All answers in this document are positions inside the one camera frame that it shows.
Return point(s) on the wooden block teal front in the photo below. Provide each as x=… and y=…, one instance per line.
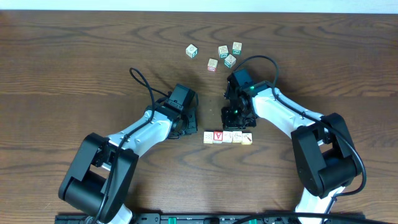
x=230, y=61

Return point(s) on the wooden block green number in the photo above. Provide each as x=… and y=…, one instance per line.
x=237, y=48

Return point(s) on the wooden block brown drawing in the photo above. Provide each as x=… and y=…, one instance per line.
x=246, y=139

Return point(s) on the plain white wooden block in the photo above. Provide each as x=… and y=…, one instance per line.
x=227, y=136

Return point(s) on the yellow-sided wooden block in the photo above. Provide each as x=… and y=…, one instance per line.
x=237, y=136

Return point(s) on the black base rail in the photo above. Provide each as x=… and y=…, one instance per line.
x=155, y=218

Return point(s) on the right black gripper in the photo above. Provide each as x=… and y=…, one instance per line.
x=229, y=124

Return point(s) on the wooden block red number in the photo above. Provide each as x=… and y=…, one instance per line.
x=212, y=65

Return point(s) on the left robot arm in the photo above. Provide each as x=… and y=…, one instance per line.
x=98, y=179

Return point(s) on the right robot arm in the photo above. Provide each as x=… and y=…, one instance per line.
x=325, y=157

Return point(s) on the yellow-edged wooden block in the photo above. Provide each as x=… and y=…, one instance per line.
x=208, y=137

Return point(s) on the wooden block teal letter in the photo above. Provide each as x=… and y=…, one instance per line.
x=223, y=51

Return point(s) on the red letter A block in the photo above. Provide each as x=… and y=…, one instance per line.
x=218, y=137

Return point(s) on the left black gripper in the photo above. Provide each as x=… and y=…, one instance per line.
x=191, y=123

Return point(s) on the wooden block teal side far-left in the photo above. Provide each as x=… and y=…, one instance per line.
x=191, y=51

